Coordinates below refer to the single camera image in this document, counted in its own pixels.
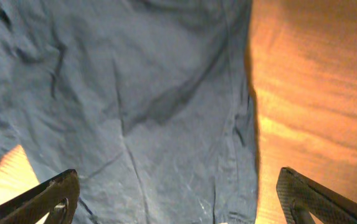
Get navy blue shorts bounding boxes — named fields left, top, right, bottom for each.
left=0, top=0, right=258, bottom=223

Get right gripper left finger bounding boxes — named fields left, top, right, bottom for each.
left=0, top=169, right=80, bottom=224

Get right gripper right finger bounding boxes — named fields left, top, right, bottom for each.
left=276, top=167, right=357, bottom=224

